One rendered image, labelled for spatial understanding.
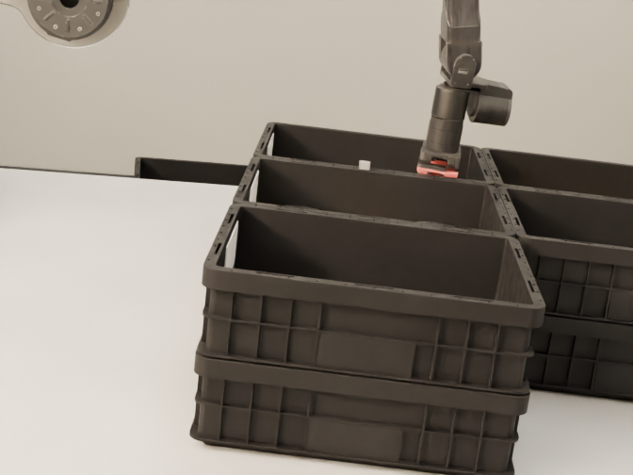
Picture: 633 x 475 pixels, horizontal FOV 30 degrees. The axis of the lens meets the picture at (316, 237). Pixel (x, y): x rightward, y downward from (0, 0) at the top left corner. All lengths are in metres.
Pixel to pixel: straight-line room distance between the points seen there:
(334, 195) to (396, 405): 0.59
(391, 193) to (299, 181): 0.15
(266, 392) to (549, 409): 0.46
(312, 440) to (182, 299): 0.56
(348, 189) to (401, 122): 3.21
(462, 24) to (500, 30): 3.23
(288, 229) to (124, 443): 0.39
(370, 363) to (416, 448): 0.12
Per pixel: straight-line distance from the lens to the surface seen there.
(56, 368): 1.64
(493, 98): 1.99
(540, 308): 1.38
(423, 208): 1.93
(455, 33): 1.93
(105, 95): 5.00
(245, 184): 1.75
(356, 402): 1.42
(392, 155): 2.22
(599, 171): 2.26
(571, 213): 1.96
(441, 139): 1.98
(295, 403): 1.42
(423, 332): 1.38
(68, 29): 2.07
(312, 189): 1.93
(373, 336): 1.38
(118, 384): 1.61
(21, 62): 5.00
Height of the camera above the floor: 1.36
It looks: 17 degrees down
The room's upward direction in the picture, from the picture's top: 7 degrees clockwise
